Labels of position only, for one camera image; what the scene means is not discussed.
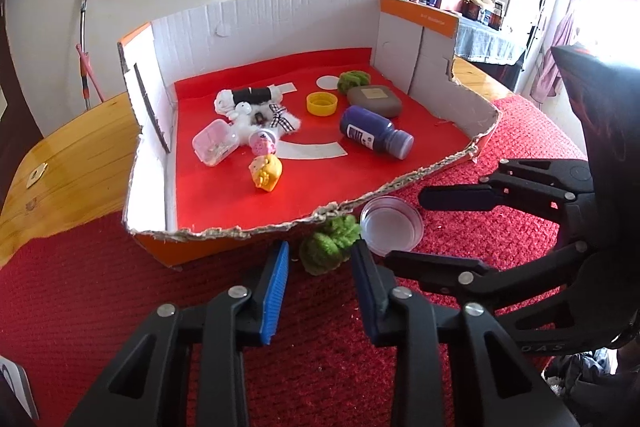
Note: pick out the small white table tag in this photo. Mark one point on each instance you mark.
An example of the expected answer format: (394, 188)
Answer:
(36, 174)

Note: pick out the blue table cloth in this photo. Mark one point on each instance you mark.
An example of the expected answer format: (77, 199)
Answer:
(485, 42)

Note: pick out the purple bottle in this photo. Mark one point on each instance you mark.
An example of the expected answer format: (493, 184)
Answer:
(370, 127)

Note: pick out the pink curtain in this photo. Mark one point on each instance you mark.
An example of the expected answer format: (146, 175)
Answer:
(565, 32)

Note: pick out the small pink toy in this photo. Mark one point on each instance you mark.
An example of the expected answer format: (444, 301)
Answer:
(262, 144)

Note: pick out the small clear plastic box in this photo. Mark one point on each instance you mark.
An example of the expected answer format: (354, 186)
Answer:
(215, 142)

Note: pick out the white fluffy black-banded roll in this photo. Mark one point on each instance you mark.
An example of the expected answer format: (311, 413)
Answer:
(250, 96)

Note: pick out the red knit mat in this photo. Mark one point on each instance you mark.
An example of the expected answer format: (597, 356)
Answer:
(75, 307)

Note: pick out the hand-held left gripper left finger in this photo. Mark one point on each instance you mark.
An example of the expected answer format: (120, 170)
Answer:
(275, 292)

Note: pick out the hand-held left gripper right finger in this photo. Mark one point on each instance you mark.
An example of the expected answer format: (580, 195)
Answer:
(365, 292)

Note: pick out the person's grey clothing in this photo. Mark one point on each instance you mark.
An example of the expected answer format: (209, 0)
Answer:
(585, 372)

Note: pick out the white square device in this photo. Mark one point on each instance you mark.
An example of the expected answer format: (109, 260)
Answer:
(15, 387)

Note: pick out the yellow toy figure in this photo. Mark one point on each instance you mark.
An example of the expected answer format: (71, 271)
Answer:
(267, 172)

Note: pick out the orange cardboard box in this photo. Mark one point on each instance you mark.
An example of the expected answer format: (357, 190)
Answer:
(200, 251)

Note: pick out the silver pole orange cap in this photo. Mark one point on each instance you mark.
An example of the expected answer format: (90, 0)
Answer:
(84, 37)

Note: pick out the green scrunchie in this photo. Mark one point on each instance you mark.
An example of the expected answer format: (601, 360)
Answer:
(352, 82)
(325, 247)

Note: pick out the bright window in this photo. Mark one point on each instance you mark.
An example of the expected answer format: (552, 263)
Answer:
(615, 17)

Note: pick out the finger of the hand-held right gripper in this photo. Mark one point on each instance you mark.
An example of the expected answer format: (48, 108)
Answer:
(460, 198)
(435, 269)

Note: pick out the white fluffy plush toy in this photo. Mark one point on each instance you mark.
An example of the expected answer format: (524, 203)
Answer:
(245, 122)

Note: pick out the pink stick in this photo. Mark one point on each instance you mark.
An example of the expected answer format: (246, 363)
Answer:
(92, 77)

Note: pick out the yellow lid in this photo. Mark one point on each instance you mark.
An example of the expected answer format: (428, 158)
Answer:
(322, 104)

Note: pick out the clear round lid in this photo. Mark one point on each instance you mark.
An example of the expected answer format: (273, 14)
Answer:
(390, 224)

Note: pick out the grey rounded case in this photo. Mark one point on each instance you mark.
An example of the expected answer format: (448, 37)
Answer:
(375, 99)

